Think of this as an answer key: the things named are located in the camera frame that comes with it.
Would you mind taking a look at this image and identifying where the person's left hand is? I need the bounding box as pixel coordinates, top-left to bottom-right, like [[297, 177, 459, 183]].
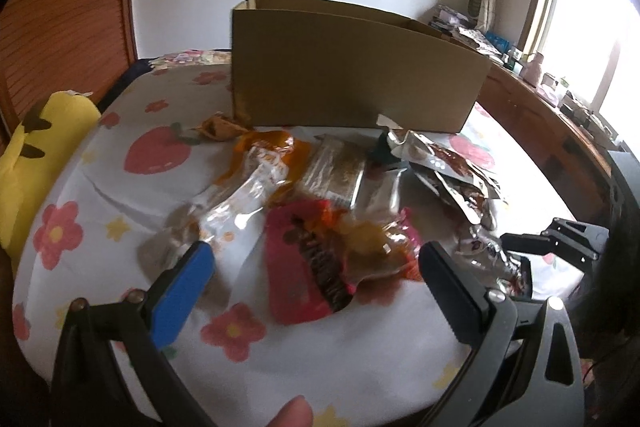
[[267, 395, 314, 427]]

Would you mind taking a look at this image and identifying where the window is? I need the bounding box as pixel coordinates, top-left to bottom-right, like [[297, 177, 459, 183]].
[[522, 0, 639, 153]]

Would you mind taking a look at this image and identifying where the red snack bag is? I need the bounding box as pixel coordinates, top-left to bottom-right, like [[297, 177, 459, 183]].
[[264, 199, 420, 325]]

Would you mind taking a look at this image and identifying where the orange clear snack bag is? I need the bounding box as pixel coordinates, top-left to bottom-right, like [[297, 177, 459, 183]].
[[139, 130, 312, 279]]

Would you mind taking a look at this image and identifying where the small orange candy wrapper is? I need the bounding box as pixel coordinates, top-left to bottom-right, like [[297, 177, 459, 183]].
[[195, 113, 248, 142]]

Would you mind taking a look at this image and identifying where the yellow plush toy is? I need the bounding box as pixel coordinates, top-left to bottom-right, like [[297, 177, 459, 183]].
[[0, 91, 101, 261]]

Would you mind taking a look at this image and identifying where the pink bottle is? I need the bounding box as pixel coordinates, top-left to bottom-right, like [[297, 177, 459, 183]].
[[521, 52, 544, 89]]

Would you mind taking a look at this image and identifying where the dark green snack pack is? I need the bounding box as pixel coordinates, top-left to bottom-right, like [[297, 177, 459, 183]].
[[368, 131, 408, 169]]

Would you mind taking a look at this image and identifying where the silver snack pouch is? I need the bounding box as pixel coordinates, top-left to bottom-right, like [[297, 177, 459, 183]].
[[452, 225, 533, 298]]

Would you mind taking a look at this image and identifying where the wooden desk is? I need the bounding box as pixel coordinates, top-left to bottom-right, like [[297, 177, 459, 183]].
[[477, 64, 612, 227]]

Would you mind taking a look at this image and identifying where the brown cardboard box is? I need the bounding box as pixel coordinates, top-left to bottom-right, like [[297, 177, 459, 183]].
[[231, 0, 491, 133]]

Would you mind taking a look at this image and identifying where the grain cracker snack pack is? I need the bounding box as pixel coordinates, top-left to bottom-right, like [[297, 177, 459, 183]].
[[296, 135, 367, 210]]

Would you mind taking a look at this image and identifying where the desk clutter pile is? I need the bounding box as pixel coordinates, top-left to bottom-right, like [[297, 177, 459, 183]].
[[428, 4, 508, 62]]

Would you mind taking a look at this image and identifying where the chicken feet snack pouch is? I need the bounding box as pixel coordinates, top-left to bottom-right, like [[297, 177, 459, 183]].
[[376, 114, 502, 231]]

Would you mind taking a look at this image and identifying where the floral strawberry bed sheet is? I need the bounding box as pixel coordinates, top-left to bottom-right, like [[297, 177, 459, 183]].
[[12, 50, 589, 427]]

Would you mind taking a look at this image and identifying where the wooden slatted wardrobe door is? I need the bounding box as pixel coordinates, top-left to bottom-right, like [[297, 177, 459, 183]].
[[1, 0, 138, 133]]

